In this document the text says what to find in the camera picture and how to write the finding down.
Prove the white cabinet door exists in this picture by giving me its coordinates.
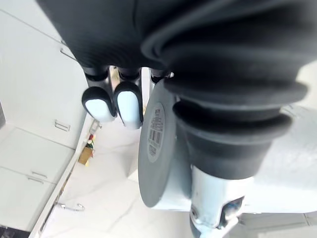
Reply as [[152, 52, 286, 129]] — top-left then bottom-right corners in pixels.
[[0, 166, 57, 233], [0, 126, 76, 179], [0, 9, 86, 132]]

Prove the brown cardboard box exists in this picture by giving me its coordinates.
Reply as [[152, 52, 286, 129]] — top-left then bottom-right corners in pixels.
[[78, 146, 95, 166]]

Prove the grey cup with label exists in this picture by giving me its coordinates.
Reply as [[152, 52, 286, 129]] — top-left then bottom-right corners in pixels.
[[138, 68, 193, 212]]

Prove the left robot hand black cloth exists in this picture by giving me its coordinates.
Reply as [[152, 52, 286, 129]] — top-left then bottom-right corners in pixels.
[[36, 0, 317, 238]]

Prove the colourful small bottle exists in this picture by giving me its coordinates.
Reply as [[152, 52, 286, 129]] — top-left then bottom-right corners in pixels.
[[86, 133, 97, 150]]

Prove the silver cabinet door handle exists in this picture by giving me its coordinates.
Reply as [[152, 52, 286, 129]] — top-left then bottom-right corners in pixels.
[[26, 171, 48, 183], [53, 119, 71, 131], [60, 47, 78, 62]]

